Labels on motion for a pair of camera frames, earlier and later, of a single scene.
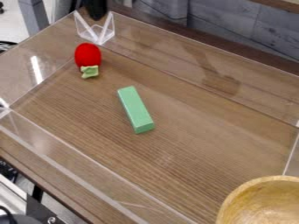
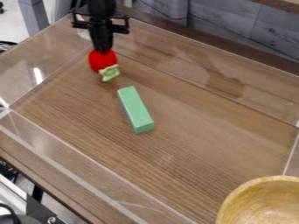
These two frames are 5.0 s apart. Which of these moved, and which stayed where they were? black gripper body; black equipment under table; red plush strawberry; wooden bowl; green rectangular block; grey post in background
Moved: black gripper body; red plush strawberry
Stayed: black equipment under table; green rectangular block; wooden bowl; grey post in background
